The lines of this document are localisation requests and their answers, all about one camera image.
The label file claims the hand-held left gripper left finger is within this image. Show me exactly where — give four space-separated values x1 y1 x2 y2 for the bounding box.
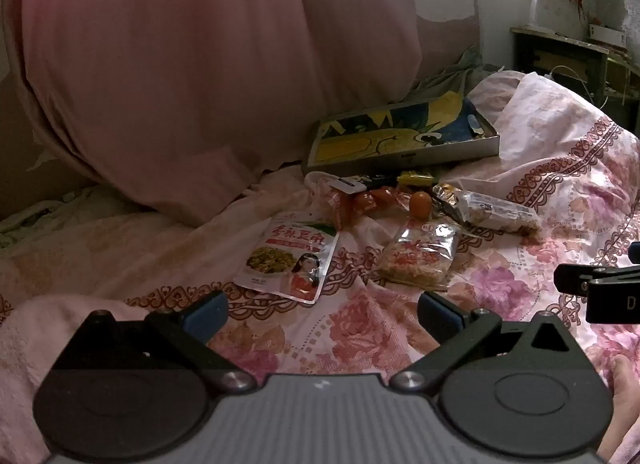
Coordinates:
50 290 256 393

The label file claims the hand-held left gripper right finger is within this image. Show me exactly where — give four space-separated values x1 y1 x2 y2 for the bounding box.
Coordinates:
390 290 586 392

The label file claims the clear cracker packet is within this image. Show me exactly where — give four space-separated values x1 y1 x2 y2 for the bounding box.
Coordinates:
372 219 461 291

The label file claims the silver snack pouch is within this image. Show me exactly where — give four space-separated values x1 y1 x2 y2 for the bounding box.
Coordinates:
234 211 341 305

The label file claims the clear cereal bar packet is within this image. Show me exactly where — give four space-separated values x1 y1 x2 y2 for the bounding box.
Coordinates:
432 183 543 237

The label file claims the small orange fruit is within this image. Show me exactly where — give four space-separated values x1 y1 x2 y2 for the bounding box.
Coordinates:
409 191 432 219

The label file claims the orange snack bag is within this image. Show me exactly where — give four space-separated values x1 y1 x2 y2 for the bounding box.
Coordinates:
345 186 401 217

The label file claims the black and white stick packet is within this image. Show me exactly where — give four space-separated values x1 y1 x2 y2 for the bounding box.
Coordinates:
327 174 401 195

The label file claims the white plastic bag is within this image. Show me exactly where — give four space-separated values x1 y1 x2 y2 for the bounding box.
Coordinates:
304 171 351 229

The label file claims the cartoon printed box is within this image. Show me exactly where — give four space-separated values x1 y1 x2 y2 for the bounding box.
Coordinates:
302 91 501 177

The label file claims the person's leg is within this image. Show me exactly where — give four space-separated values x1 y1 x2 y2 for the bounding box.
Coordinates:
597 354 640 464

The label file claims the floral bed sheet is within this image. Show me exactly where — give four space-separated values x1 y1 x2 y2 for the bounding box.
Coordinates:
0 71 640 464

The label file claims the pale crumpled cloth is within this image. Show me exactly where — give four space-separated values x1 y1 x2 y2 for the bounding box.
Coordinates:
0 184 131 247

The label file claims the dark wooden desk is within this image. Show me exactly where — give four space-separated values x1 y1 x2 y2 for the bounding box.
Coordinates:
510 26 640 119

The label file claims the white box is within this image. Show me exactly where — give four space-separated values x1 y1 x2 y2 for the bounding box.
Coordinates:
587 24 628 47

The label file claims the green cloth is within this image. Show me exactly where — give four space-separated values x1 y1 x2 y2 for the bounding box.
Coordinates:
405 44 506 104

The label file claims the white cable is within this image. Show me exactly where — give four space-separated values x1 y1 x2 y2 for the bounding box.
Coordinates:
547 65 608 109

